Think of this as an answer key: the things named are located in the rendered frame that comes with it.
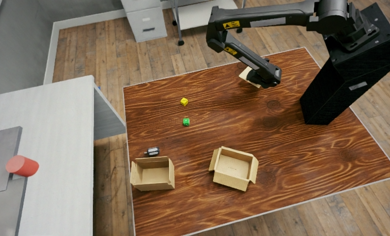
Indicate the green die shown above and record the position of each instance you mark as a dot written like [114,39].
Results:
[186,122]

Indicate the beige mat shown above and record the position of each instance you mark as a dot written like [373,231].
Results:
[244,74]

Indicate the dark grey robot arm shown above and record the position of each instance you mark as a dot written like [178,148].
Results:
[339,18]

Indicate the yellow die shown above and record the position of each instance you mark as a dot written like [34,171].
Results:
[184,101]

